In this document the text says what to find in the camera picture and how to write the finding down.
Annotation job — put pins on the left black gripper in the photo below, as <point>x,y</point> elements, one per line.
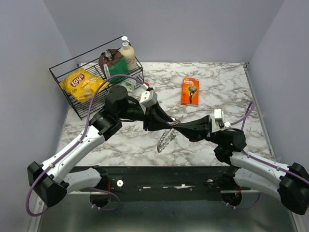
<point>149,119</point>

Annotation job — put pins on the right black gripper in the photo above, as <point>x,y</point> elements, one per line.
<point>201,128</point>

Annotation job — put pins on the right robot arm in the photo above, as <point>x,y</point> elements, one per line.
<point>287,183</point>

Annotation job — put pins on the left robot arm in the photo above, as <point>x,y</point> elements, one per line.
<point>77,149</point>

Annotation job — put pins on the orange Gillette razor box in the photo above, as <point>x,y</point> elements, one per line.
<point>190,92</point>

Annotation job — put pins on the green and white packet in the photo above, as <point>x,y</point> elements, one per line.
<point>129,84</point>

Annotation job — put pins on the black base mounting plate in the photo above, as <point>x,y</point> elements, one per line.
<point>149,184</point>

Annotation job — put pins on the cream pump lotion bottle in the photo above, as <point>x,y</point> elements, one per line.
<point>128,53</point>

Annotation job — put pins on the brown and green bag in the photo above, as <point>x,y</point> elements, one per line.
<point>114,61</point>

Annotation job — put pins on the yellow Lays chips bag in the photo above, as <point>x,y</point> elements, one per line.
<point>81,84</point>

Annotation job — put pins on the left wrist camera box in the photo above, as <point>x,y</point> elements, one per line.
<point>148,98</point>

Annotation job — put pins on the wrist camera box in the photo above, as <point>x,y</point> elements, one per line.
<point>217,120</point>
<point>148,98</point>

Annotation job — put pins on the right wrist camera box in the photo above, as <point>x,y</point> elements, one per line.
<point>217,120</point>

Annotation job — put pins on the black wire basket rack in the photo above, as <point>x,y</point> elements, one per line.
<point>89,61</point>

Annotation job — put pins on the aluminium rail frame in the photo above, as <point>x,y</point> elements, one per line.
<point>256,212</point>

